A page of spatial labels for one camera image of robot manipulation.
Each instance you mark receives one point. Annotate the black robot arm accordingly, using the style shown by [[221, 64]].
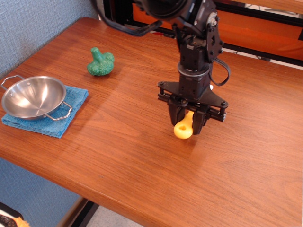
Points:
[[195, 24]]

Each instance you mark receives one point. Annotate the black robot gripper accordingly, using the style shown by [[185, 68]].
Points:
[[192, 93]]

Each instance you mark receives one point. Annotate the yellow handled toy knife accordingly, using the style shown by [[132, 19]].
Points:
[[184, 128]]

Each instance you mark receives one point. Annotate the green toy broccoli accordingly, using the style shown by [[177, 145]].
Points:
[[102, 64]]

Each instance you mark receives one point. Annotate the orange panel with black frame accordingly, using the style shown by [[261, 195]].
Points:
[[268, 29]]

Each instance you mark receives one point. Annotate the orange object at corner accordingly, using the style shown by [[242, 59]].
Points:
[[20, 222]]

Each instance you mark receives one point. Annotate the stainless steel handled bowl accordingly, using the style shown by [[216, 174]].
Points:
[[33, 98]]

